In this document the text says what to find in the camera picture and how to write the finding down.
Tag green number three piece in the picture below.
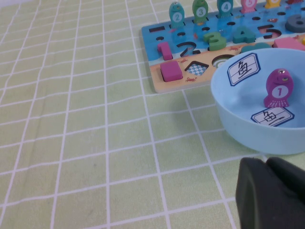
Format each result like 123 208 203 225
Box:
203 31 227 51

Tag fish label on bowl bottom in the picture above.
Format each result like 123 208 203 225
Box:
251 106 295 127

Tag pink trapezoid shape piece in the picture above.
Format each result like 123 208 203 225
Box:
273 37 305 51

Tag dark blue number six piece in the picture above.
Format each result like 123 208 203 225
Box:
285 14 305 33

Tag teal heart shape piece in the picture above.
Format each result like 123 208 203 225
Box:
240 42 272 53

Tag green checked tablecloth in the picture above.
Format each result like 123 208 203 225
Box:
0 0 305 229

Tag yellow fish numbered six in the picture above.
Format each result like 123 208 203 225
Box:
264 0 282 10

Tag green fish numbered three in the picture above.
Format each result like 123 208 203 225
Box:
192 0 209 26

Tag light teal fish numbered two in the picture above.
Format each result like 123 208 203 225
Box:
168 1 186 29

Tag teal number four piece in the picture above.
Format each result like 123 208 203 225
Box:
233 25 257 44

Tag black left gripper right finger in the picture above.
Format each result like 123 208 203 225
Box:
265 156 305 198

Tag magenta number one piece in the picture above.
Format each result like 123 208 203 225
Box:
157 42 173 61

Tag light blue plastic bowl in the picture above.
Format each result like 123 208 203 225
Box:
210 48 305 156

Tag pink fish numbered five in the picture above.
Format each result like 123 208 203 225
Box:
240 0 258 14

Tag wooden number puzzle board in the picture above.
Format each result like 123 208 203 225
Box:
141 4 305 94

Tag fish label on bowl rim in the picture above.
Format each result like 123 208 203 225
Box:
226 52 261 86

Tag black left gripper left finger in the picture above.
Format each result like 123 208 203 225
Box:
235 156 305 229

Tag magenta rectangle shape piece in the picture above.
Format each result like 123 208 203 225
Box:
160 60 183 83

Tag teal fish numbered four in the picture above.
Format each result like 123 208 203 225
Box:
216 0 234 19

